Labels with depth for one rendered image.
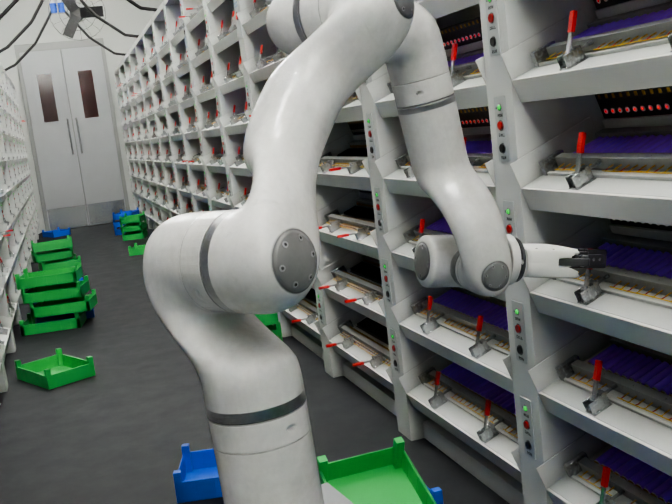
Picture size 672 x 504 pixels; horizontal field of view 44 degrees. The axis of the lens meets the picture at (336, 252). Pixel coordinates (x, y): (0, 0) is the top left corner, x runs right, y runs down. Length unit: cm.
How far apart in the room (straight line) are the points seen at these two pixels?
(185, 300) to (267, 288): 13
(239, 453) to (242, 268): 23
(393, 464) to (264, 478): 99
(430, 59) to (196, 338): 54
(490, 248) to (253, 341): 43
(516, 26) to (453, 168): 40
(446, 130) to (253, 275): 49
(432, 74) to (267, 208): 44
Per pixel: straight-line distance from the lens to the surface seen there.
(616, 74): 135
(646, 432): 147
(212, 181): 495
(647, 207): 132
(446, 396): 222
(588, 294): 150
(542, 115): 162
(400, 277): 228
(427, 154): 129
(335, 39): 107
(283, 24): 118
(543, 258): 139
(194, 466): 241
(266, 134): 101
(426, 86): 127
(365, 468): 195
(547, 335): 167
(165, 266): 99
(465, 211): 126
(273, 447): 99
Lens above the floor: 90
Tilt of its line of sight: 9 degrees down
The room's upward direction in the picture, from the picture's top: 7 degrees counter-clockwise
